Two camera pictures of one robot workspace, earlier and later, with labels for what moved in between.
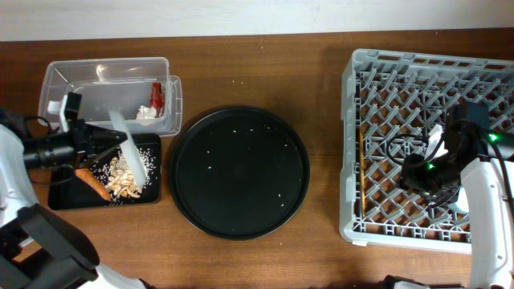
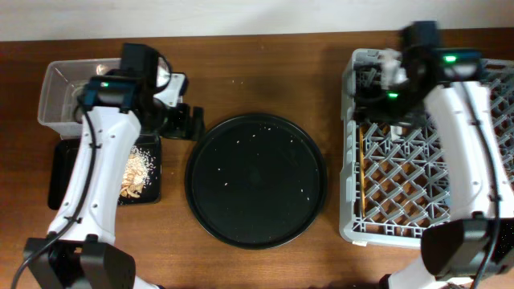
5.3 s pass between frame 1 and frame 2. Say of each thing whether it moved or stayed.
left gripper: moved
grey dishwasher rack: stayed
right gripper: moved
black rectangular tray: stayed
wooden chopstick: stayed
